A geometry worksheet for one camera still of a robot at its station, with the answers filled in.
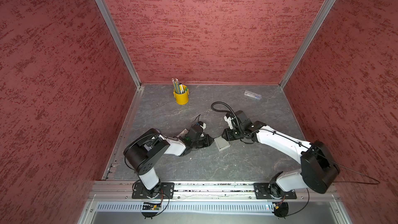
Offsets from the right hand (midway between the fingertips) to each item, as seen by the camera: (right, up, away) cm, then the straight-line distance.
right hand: (224, 138), depth 85 cm
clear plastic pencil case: (+26, +25, +29) cm, 46 cm away
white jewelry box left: (-24, +2, +4) cm, 24 cm away
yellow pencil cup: (-27, +22, +21) cm, 41 cm away
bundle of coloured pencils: (-29, +30, +18) cm, 45 cm away
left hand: (-6, -4, +4) cm, 8 cm away
